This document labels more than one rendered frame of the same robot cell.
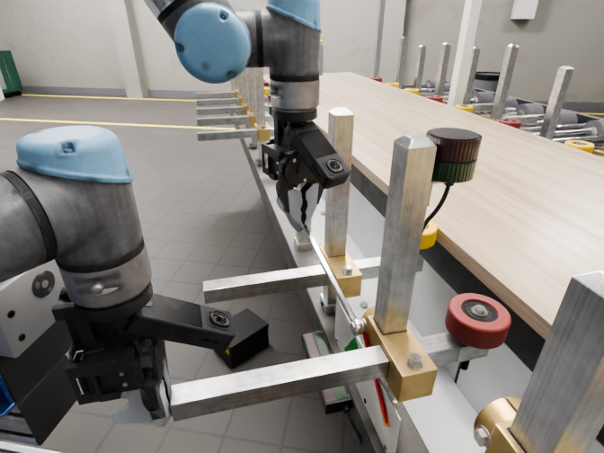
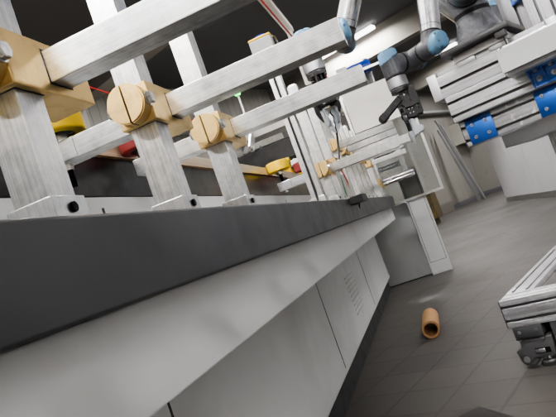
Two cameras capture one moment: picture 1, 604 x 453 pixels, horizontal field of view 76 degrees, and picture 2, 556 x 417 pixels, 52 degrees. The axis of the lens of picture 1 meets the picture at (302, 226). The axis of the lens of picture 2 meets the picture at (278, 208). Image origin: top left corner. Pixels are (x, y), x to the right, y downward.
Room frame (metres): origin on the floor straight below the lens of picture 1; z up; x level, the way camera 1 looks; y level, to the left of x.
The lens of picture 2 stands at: (2.45, 0.67, 0.62)
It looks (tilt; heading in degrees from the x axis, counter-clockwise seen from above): 4 degrees up; 208
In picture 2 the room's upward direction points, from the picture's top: 20 degrees counter-clockwise
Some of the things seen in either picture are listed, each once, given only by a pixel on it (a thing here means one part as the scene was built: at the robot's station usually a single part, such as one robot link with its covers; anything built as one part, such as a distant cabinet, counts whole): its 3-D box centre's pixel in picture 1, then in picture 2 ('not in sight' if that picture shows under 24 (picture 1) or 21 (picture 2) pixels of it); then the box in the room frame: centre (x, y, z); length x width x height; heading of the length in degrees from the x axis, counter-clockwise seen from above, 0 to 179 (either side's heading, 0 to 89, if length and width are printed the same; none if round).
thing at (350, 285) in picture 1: (337, 267); (323, 170); (0.65, -0.07, 0.82); 0.13 x 0.06 x 0.05; 14
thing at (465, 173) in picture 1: (448, 164); not in sight; (0.44, -0.17, 1.11); 0.06 x 0.06 x 0.02
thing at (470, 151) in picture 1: (452, 144); not in sight; (0.44, -0.17, 1.13); 0.06 x 0.06 x 0.02
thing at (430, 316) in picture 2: not in sight; (430, 322); (-0.25, -0.19, 0.04); 0.30 x 0.08 x 0.08; 14
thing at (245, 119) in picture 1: (244, 119); (188, 102); (1.83, 0.27, 0.84); 0.43 x 0.03 x 0.04; 104
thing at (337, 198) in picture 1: (335, 232); (315, 150); (0.67, -0.07, 0.89); 0.03 x 0.03 x 0.48; 14
